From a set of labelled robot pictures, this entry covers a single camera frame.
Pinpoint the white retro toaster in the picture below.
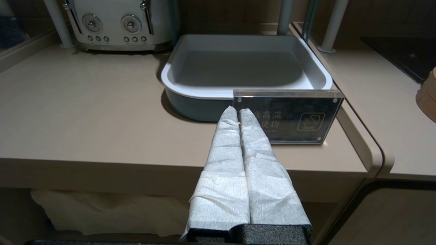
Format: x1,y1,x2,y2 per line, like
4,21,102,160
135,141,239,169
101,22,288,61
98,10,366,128
63,0,173,52

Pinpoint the three-tier grey tray rack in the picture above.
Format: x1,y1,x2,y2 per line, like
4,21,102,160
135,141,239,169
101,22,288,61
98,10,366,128
301,0,320,43

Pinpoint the black induction cooktop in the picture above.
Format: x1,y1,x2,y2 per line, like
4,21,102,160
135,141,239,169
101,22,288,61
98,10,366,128
361,36,436,85

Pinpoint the bamboo steamer basket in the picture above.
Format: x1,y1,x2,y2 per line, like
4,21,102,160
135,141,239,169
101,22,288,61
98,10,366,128
416,67,436,123

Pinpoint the white cloth under counter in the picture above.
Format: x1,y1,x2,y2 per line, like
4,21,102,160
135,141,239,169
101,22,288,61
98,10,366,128
30,189,191,237

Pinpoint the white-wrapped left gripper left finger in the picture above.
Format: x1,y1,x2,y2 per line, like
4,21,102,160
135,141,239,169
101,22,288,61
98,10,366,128
181,105,251,243

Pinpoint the acrylic hot warning sign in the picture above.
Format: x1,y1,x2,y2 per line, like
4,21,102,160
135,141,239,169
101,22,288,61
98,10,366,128
233,89,344,145

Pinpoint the long white support pole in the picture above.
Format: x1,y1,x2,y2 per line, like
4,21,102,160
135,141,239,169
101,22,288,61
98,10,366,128
42,0,77,48

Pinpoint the large grey rack tray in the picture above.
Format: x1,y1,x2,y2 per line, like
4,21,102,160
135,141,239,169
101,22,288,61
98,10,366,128
160,34,333,122

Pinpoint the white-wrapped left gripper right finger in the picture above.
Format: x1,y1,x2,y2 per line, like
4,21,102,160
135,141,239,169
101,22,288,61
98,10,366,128
235,108,312,244

